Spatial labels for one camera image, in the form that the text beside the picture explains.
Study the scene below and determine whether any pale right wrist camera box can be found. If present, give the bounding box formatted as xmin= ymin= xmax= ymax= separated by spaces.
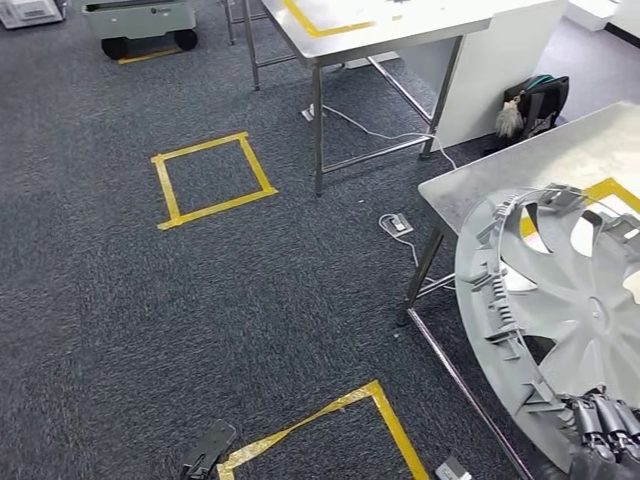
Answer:
xmin=433 ymin=455 xmax=473 ymax=480

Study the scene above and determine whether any pale fluffy tassel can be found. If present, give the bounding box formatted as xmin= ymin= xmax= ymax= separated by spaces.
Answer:
xmin=494 ymin=99 xmax=525 ymax=139

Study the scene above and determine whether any white flat machine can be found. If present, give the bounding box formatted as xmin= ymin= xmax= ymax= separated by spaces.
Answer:
xmin=0 ymin=0 xmax=66 ymax=31

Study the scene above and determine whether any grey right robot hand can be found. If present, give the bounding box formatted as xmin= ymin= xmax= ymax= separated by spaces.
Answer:
xmin=565 ymin=390 xmax=640 ymax=480

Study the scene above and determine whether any metal floor socket box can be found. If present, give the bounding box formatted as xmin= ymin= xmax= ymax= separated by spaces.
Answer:
xmin=387 ymin=213 xmax=414 ymax=236

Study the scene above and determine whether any white floor cable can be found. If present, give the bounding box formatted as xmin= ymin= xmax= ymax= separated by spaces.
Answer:
xmin=378 ymin=213 xmax=457 ymax=293
xmin=319 ymin=102 xmax=458 ymax=170

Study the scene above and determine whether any steel workbench table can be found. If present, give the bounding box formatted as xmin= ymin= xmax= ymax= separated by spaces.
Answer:
xmin=396 ymin=100 xmax=640 ymax=480

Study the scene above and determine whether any grey plastic wheel hubcap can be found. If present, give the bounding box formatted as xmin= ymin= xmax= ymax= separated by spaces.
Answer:
xmin=454 ymin=183 xmax=640 ymax=475

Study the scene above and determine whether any black left robot foot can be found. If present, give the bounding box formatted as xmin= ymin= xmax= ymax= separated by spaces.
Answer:
xmin=180 ymin=419 xmax=238 ymax=480

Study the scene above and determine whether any yellow floor tape square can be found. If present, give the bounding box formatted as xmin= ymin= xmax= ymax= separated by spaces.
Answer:
xmin=216 ymin=379 xmax=431 ymax=480
xmin=150 ymin=131 xmax=279 ymax=232

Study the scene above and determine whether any black bag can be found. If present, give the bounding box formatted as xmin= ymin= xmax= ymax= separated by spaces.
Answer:
xmin=502 ymin=74 xmax=571 ymax=142

